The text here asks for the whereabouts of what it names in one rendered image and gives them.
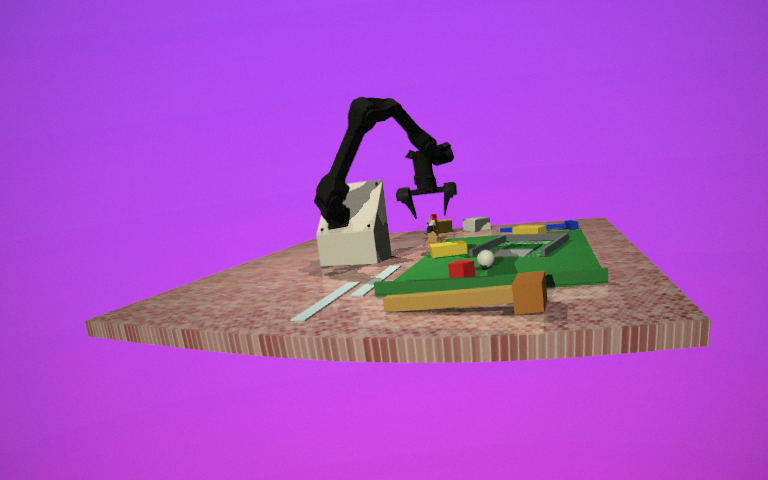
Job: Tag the white ball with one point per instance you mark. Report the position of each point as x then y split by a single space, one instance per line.
486 258

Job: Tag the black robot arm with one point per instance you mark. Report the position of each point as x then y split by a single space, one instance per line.
363 115

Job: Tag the green mat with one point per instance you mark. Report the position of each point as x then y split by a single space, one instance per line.
575 254

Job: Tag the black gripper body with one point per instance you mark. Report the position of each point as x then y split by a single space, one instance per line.
425 183

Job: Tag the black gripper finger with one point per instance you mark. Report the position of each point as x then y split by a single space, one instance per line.
446 201
411 206

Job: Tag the red block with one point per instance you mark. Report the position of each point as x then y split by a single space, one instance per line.
461 269

